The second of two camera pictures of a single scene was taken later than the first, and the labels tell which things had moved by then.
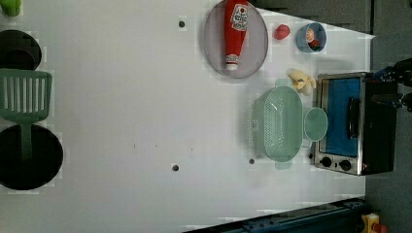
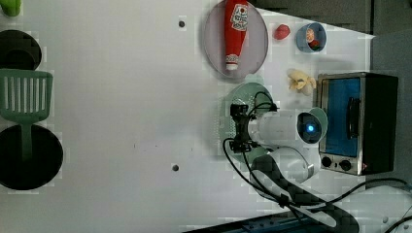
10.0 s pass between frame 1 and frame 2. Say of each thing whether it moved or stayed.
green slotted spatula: stayed
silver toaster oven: stayed
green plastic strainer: moved
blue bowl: stayed
